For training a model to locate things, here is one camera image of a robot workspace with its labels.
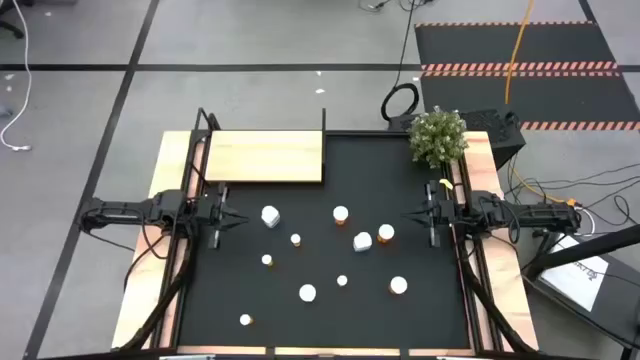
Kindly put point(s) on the black hazard-striped floor mat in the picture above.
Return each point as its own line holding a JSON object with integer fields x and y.
{"x": 500, "y": 45}

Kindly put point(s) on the black perforated computer case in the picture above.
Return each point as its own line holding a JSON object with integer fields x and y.
{"x": 492, "y": 125}

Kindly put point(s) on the black aluminium table frame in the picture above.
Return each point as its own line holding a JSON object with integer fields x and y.
{"x": 380, "y": 133}

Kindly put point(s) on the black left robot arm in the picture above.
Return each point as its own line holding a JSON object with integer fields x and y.
{"x": 125, "y": 210}

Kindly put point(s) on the light wooden shelf board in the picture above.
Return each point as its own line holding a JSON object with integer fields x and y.
{"x": 260, "y": 155}

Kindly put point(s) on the white paper sign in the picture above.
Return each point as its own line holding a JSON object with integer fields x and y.
{"x": 575, "y": 275}

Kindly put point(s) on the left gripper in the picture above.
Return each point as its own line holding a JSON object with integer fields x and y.
{"x": 207, "y": 212}

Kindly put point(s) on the yellow tape tag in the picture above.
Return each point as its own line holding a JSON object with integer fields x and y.
{"x": 446, "y": 183}

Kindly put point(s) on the large amber pill bottle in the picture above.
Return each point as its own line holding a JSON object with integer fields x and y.
{"x": 398, "y": 285}
{"x": 307, "y": 293}
{"x": 340, "y": 214}
{"x": 385, "y": 233}

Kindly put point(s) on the white medicine bottle blue label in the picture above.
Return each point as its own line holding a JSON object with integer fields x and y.
{"x": 362, "y": 241}
{"x": 270, "y": 216}

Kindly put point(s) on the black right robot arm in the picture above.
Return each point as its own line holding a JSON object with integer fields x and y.
{"x": 535, "y": 215}

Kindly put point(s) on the green potted plant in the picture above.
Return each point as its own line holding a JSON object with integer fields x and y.
{"x": 437, "y": 137}

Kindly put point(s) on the small amber pill bottle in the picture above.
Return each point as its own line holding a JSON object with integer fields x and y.
{"x": 267, "y": 259}
{"x": 245, "y": 319}
{"x": 342, "y": 280}
{"x": 295, "y": 239}

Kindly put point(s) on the black office chair base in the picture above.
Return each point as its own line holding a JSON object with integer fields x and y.
{"x": 10, "y": 27}

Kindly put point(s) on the black equipment cart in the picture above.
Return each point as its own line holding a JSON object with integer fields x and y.
{"x": 615, "y": 300}

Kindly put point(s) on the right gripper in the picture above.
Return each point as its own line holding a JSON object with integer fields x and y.
{"x": 442, "y": 212}

